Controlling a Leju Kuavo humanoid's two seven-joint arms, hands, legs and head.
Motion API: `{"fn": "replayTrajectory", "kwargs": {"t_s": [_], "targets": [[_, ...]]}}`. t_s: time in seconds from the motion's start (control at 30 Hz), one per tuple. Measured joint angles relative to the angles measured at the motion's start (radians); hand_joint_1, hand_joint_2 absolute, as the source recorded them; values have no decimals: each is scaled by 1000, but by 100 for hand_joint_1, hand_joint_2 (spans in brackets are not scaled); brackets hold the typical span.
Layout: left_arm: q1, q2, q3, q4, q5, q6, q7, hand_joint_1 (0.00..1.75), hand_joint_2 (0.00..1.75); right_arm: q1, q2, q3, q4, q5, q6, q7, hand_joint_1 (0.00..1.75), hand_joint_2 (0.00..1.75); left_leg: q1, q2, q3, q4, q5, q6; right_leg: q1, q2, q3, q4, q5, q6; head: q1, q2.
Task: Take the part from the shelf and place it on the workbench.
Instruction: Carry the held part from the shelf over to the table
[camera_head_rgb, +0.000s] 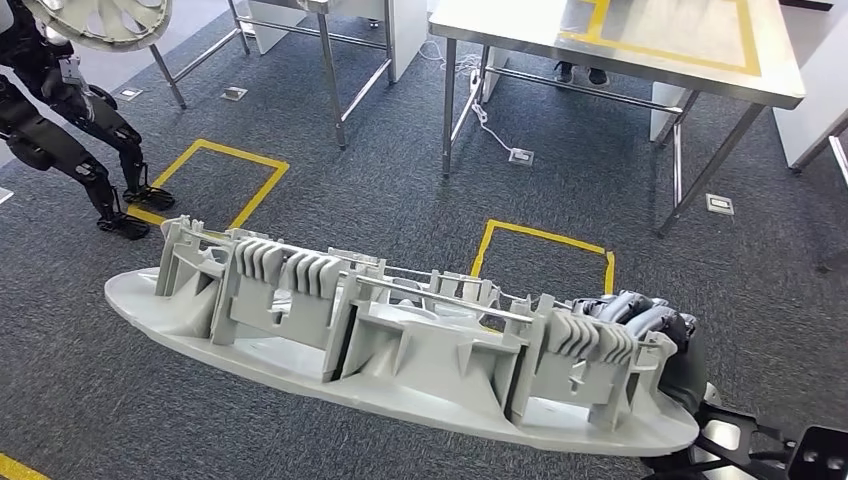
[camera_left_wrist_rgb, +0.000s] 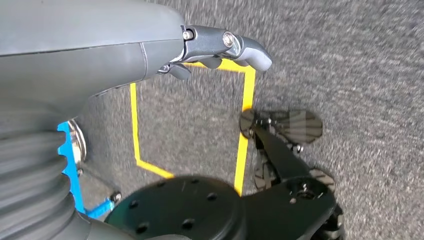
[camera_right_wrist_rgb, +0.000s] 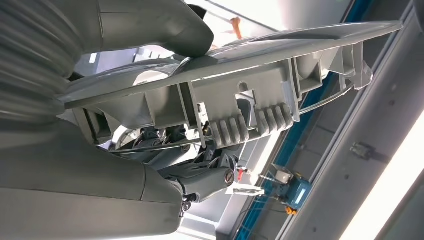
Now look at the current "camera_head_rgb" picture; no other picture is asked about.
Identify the steel floor outlet plate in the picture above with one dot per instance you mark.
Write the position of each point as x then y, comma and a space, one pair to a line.
234, 93
521, 157
719, 204
129, 93

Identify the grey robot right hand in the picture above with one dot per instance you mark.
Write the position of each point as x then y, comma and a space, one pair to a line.
689, 371

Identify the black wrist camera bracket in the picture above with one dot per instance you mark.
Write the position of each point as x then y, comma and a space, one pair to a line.
762, 437

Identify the yellow floor tape square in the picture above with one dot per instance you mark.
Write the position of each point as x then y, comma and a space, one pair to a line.
16, 469
609, 275
283, 166

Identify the black humanoid robot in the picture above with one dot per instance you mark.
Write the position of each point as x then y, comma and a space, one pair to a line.
40, 146

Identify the steel workbench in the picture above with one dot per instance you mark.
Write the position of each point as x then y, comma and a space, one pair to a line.
838, 156
331, 79
517, 26

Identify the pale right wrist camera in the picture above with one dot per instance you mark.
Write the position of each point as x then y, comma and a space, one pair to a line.
825, 457

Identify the person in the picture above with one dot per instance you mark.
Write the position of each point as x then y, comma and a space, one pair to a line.
583, 75

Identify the large yellow tape rectangle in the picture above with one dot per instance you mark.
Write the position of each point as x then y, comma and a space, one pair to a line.
662, 53

